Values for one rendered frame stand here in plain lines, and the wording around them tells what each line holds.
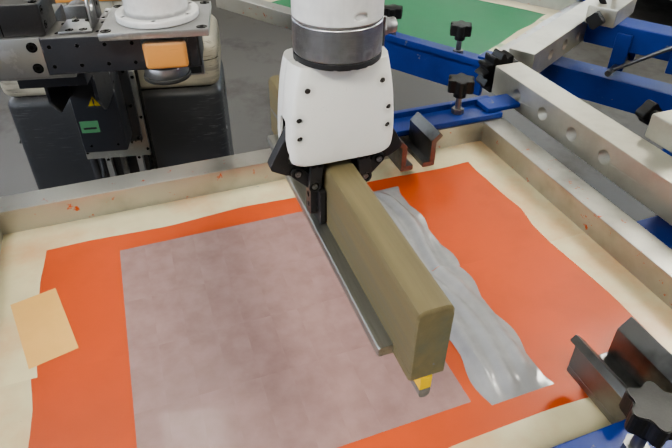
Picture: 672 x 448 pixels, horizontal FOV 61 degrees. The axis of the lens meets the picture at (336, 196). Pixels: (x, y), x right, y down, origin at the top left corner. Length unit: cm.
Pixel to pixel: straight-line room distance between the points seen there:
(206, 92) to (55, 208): 81
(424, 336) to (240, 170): 47
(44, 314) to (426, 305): 45
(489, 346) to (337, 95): 30
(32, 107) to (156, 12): 79
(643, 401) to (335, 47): 35
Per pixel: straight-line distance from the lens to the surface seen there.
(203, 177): 82
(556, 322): 68
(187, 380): 61
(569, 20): 131
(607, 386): 57
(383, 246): 45
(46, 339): 69
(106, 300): 71
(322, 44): 46
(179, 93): 157
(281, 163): 53
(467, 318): 65
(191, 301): 68
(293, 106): 49
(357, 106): 50
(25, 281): 77
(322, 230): 56
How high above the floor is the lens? 143
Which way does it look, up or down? 36 degrees down
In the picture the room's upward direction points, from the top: straight up
